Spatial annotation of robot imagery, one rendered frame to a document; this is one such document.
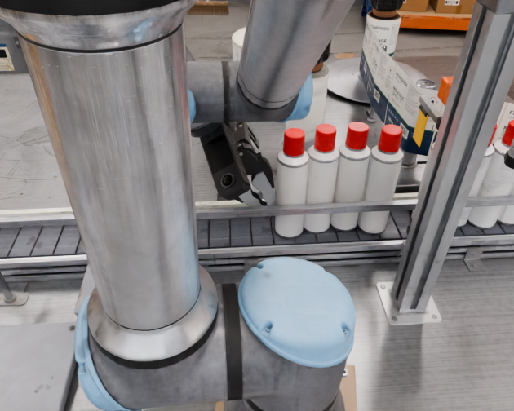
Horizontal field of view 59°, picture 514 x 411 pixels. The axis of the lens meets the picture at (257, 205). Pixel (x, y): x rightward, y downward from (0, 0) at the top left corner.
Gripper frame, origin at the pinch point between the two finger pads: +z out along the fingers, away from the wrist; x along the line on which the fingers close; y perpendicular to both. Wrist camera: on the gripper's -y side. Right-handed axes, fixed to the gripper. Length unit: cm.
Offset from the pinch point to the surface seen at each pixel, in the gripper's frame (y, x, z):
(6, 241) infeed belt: 0.1, 43.1, -18.5
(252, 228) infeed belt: 0.6, 5.1, 3.3
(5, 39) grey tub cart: 180, 119, -31
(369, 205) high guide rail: -3.7, -15.9, 5.8
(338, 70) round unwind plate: 66, -21, 17
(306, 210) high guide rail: -3.9, -6.3, 0.9
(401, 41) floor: 326, -80, 154
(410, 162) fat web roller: 17.6, -26.0, 19.4
